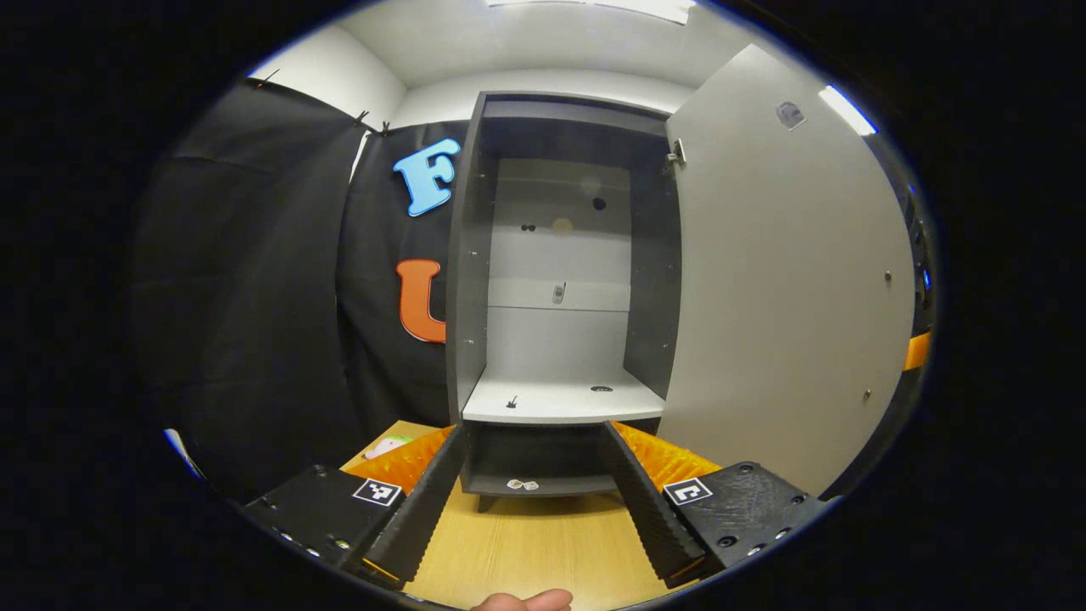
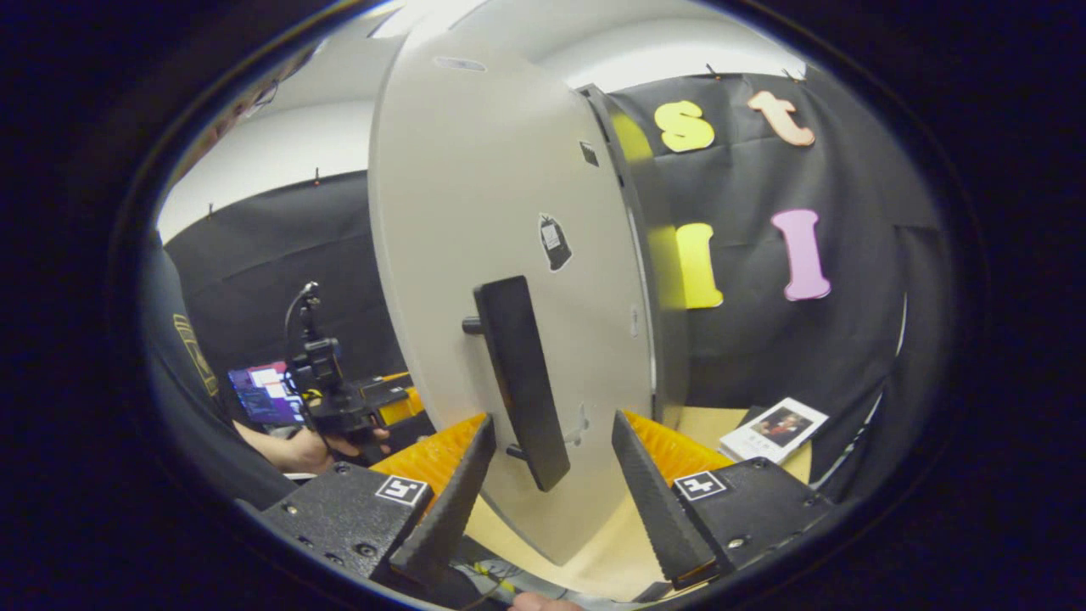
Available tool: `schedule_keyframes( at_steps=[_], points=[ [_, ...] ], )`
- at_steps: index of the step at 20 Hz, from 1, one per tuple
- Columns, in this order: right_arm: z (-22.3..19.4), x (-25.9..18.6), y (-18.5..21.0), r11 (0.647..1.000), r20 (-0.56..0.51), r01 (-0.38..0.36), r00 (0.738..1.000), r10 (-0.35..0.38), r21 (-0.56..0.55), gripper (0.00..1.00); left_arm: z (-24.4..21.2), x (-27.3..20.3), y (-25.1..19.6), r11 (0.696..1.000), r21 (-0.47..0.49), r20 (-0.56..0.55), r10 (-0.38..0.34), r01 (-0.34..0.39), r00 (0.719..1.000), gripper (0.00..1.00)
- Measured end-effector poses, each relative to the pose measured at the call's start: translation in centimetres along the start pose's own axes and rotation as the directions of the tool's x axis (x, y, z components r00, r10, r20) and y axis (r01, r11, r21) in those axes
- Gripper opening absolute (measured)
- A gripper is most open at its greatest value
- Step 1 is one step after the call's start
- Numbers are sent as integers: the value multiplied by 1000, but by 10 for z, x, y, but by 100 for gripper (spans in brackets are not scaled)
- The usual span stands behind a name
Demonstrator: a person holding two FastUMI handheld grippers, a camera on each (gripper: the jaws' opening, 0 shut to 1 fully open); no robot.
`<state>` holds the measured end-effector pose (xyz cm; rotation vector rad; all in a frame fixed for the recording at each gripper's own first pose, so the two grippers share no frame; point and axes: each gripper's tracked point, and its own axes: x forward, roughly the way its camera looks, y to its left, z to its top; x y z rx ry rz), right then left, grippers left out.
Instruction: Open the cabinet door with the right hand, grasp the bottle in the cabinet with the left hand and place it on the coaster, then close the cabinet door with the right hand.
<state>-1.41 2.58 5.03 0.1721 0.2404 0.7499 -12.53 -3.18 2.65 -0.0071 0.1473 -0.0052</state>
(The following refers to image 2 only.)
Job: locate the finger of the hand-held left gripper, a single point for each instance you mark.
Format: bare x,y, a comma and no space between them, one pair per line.
399,406

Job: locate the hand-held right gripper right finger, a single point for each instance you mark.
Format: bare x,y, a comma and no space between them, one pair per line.
657,501

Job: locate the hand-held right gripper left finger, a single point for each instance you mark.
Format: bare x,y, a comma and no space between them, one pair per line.
450,501

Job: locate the beige cabinet door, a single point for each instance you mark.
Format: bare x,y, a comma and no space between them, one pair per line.
475,195

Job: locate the laptop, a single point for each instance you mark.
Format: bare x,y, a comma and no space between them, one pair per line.
265,395

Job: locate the person's dark shirt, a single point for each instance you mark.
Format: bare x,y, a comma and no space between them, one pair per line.
195,399

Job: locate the white photo box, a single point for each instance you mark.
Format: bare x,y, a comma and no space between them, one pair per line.
776,428

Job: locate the black backdrop cloth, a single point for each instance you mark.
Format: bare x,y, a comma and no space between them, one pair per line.
764,339

